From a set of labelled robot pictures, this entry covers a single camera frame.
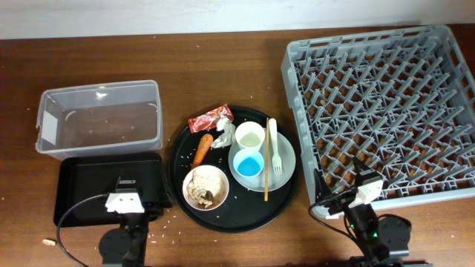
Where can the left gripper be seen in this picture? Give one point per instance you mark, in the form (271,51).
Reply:
(153,211)

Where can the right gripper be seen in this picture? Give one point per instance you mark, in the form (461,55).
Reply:
(323,191)

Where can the grey plate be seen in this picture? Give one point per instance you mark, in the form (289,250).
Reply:
(287,159)

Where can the white plastic fork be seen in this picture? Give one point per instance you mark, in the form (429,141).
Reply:
(276,159)

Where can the rice and food scraps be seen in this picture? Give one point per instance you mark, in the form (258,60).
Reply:
(206,190)

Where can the pink bowl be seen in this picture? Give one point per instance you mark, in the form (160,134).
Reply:
(204,169)

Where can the light blue cup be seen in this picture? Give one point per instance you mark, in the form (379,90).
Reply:
(248,163)

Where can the wooden chopstick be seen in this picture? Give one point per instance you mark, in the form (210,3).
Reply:
(266,164)

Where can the orange carrot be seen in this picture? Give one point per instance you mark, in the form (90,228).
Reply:
(202,149)

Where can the white cup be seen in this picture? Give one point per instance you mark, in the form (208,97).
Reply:
(250,135)

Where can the red snack wrapper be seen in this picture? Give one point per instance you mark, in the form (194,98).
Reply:
(209,120)

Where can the white tissue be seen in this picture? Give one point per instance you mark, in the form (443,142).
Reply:
(227,138)

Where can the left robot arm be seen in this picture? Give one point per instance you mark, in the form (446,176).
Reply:
(126,245)

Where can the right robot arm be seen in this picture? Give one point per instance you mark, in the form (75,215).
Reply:
(382,239)

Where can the grey dishwasher rack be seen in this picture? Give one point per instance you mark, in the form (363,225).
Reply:
(401,101)

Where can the black rectangular tray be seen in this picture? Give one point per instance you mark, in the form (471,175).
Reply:
(84,177)

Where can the clear plastic bin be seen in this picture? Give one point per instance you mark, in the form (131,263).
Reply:
(101,119)

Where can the peanut on table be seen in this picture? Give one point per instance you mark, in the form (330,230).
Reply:
(49,242)

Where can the round black tray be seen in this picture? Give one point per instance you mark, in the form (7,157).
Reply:
(244,209)

